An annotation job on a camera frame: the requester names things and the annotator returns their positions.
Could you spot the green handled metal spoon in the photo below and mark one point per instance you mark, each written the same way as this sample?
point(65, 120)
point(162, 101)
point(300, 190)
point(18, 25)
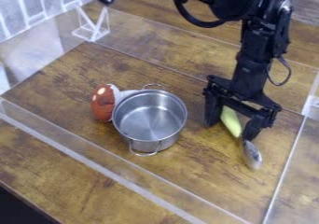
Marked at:
point(251, 155)

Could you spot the clear acrylic right panel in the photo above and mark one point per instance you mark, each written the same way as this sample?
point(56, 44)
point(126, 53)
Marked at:
point(295, 200)

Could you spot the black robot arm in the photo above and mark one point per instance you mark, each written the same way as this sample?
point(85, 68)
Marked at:
point(264, 39)

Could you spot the red toy mushroom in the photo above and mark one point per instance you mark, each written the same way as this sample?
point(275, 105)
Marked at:
point(105, 97)

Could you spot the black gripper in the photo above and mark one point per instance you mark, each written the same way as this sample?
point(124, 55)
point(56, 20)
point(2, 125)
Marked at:
point(241, 94)

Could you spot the clear acrylic triangle bracket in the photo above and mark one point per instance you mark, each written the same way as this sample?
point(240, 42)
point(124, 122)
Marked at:
point(92, 30)

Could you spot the clear acrylic front barrier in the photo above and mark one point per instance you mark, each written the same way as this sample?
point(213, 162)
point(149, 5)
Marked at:
point(156, 189)

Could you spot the small steel pot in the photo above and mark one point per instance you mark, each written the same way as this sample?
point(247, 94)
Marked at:
point(149, 117)

